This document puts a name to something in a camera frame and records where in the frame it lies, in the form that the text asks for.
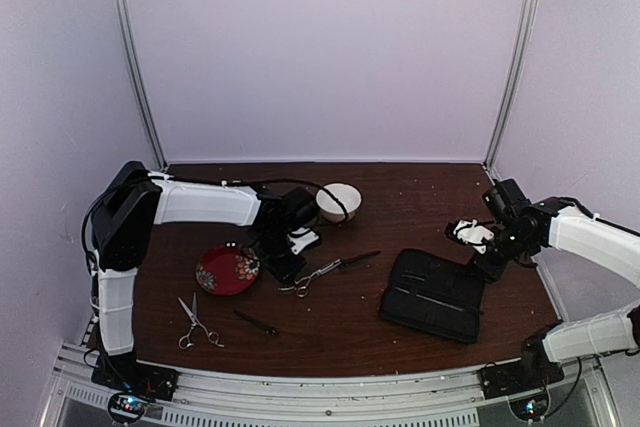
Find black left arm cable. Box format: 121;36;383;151
219;178;354;223

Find black zippered tool case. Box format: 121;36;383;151
379;248;485;344

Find white ceramic bowl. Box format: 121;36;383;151
316;183;362;223

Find aluminium frame post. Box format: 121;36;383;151
483;0;539;172
113;0;169;170

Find right aluminium frame post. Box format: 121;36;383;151
483;0;539;172

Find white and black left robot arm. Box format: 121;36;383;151
81;161;321;391

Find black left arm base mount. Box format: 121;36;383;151
91;354;179;401

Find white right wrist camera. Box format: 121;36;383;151
445;219;494;247

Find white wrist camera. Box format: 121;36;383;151
287;227;321;255
445;219;494;247

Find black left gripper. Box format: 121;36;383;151
256;229;308;286

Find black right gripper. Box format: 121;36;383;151
467;225;535;283

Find silver hair cutting scissors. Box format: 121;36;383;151
178;292;225;350

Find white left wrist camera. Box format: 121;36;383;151
287;227;321;255

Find black hair clip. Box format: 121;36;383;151
339;250;381;270
233;310;279;337

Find red floral plate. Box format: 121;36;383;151
195;242;261;296

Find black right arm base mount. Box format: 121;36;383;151
478;361;564;400

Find left aluminium frame post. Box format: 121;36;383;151
113;0;169;170

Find silver thinning scissors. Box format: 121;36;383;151
278;259;347;299

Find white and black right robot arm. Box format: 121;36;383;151
452;179;639;389

